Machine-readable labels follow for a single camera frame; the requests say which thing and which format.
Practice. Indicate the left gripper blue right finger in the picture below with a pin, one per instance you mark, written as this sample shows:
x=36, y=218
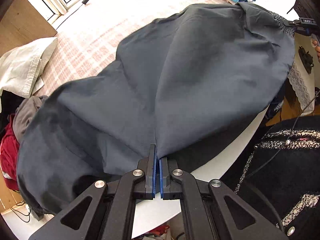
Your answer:
x=168, y=187

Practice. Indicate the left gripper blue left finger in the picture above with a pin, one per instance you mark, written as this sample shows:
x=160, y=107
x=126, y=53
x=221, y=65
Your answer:
x=150, y=173

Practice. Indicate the dark slate track pants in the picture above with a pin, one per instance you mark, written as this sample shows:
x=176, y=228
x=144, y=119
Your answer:
x=188, y=84

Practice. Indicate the person's right hand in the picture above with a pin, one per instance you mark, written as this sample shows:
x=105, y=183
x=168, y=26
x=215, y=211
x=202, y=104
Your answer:
x=315, y=45

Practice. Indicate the white lace cloth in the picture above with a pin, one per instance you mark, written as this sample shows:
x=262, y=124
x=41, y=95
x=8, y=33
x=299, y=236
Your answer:
x=302, y=82

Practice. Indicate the black tweed-trim sweater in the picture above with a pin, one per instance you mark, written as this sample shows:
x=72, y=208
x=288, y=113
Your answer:
x=280, y=179

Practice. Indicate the pine plank board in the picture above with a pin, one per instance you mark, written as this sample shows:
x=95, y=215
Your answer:
x=8, y=197

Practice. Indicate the dark red garment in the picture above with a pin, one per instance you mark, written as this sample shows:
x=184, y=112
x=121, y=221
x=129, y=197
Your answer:
x=9, y=155

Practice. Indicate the pink plaid table cloth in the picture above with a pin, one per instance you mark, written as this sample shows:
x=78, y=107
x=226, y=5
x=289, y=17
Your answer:
x=88, y=39

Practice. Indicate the black fuzzy garment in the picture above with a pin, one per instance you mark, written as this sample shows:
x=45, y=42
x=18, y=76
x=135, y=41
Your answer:
x=9, y=103

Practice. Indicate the white denim garment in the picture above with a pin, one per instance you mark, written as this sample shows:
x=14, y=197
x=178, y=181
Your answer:
x=22, y=66

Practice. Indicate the large light wood board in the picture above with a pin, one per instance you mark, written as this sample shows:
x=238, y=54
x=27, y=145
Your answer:
x=22, y=24

